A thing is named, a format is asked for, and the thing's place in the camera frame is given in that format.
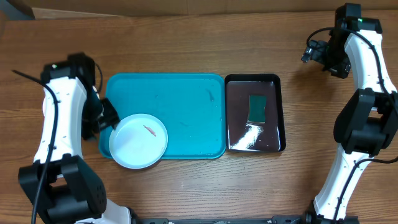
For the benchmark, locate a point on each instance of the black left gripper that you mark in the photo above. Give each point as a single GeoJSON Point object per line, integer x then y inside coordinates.
{"type": "Point", "coordinates": [112, 119]}

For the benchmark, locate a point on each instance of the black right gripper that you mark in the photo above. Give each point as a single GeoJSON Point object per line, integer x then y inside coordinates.
{"type": "Point", "coordinates": [341, 71]}

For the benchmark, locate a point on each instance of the light blue plate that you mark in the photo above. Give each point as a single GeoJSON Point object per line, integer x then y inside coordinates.
{"type": "Point", "coordinates": [138, 141]}

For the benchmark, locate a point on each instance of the green sponge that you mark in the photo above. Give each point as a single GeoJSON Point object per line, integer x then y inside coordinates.
{"type": "Point", "coordinates": [257, 105]}

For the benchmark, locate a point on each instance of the pink plate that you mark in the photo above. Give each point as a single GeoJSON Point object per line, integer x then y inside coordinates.
{"type": "Point", "coordinates": [43, 107]}

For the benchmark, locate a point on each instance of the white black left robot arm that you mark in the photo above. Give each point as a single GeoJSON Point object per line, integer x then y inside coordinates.
{"type": "Point", "coordinates": [60, 184]}

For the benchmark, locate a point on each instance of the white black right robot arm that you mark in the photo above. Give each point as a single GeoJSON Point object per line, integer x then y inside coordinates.
{"type": "Point", "coordinates": [368, 122]}

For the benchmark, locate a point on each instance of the teal plastic tray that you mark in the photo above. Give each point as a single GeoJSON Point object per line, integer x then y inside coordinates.
{"type": "Point", "coordinates": [190, 105]}

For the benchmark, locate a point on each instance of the black water tray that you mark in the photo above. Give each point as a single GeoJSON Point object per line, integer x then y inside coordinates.
{"type": "Point", "coordinates": [254, 137]}

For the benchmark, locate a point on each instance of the cardboard backboard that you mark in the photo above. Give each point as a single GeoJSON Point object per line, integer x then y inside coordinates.
{"type": "Point", "coordinates": [193, 7]}

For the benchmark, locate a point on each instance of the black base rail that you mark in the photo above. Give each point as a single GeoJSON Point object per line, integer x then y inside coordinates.
{"type": "Point", "coordinates": [278, 219]}

